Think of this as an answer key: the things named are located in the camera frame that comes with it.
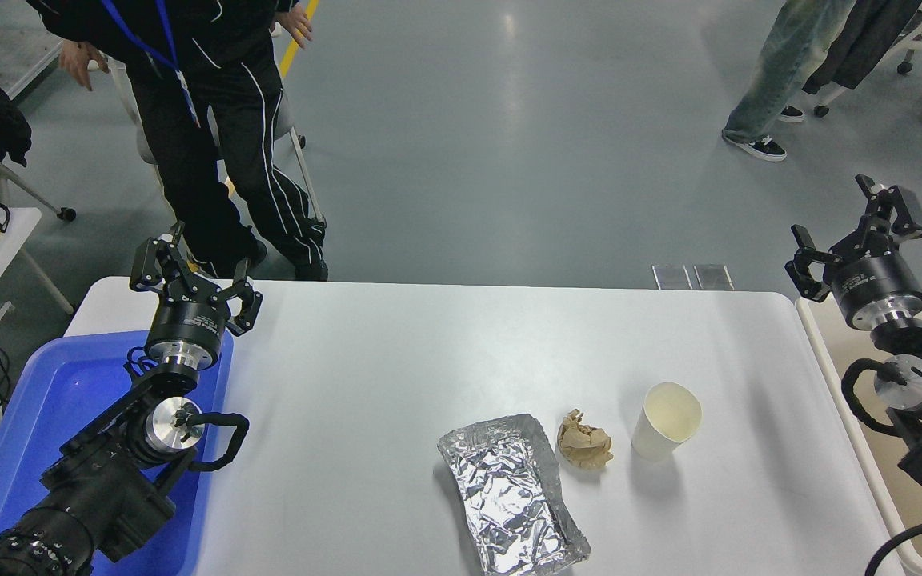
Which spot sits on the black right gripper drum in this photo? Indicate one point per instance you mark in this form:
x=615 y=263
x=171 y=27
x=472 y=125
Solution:
x=877 y=280

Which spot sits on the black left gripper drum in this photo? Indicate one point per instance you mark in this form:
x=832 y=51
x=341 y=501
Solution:
x=189 y=322

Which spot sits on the white paper cup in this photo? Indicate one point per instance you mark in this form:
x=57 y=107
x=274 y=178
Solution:
x=657 y=436

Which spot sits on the crumpled tan paper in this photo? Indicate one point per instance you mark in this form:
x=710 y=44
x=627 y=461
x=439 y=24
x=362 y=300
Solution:
x=585 y=444

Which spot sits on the tracksuit person's right hand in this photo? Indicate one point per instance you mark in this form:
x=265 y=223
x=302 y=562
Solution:
x=83 y=60

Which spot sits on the tracksuit person's left hand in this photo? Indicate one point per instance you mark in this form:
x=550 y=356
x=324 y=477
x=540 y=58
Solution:
x=294 y=24

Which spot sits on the large pale bin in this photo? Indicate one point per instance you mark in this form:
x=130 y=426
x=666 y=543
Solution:
x=837 y=352

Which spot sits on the metal floor plate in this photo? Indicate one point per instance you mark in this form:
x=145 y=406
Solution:
x=673 y=278
x=714 y=277

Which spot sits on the blue plastic tray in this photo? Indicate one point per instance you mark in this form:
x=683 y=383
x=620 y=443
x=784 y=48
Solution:
x=37 y=400

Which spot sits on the person in black tracksuit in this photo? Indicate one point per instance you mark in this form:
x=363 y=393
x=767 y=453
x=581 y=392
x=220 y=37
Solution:
x=213 y=104

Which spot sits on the person in faded jeans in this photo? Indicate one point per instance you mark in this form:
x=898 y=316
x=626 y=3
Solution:
x=781 y=64

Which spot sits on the crumpled foil tray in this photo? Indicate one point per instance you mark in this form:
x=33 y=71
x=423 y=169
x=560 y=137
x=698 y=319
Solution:
x=509 y=496

